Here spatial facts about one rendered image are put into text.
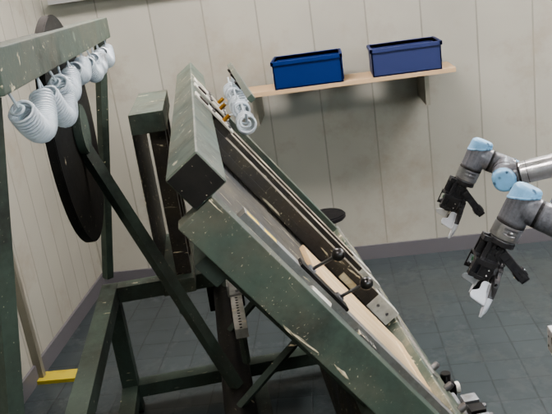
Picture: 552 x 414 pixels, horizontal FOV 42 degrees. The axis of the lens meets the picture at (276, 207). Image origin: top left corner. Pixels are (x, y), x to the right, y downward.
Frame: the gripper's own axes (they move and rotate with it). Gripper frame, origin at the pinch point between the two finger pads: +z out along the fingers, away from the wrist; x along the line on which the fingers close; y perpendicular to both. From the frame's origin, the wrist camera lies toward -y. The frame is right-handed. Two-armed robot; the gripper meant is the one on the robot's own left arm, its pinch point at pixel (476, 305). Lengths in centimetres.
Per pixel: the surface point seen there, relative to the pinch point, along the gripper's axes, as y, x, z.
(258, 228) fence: 62, -2, 2
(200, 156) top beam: 81, 25, -19
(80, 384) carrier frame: 107, -71, 120
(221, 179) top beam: 74, 24, -16
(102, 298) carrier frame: 123, -157, 129
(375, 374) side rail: 21.4, 17.5, 20.4
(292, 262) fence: 50, -4, 8
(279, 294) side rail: 52, 22, 7
